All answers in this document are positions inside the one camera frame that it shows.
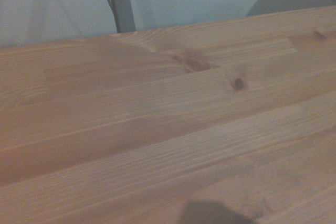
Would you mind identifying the grey metal post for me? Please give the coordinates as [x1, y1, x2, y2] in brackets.
[105, 0, 137, 34]

